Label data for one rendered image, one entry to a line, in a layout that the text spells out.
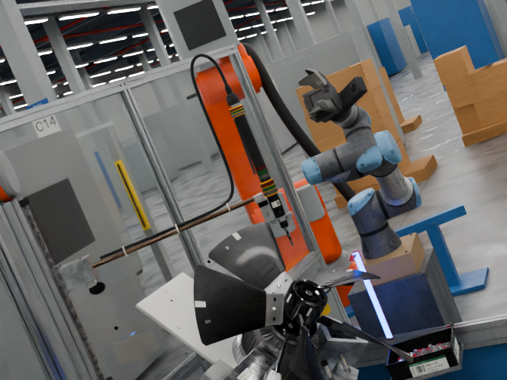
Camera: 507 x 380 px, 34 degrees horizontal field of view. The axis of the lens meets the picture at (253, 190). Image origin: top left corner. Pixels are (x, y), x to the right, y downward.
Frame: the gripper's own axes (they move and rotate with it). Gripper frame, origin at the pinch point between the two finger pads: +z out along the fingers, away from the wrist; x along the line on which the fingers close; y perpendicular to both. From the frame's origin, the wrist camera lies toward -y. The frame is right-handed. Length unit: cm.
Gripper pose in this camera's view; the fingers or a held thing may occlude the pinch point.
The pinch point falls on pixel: (314, 85)
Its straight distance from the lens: 214.0
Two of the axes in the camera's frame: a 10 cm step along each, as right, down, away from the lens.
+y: -8.4, 3.9, 3.9
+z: -4.8, -1.8, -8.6
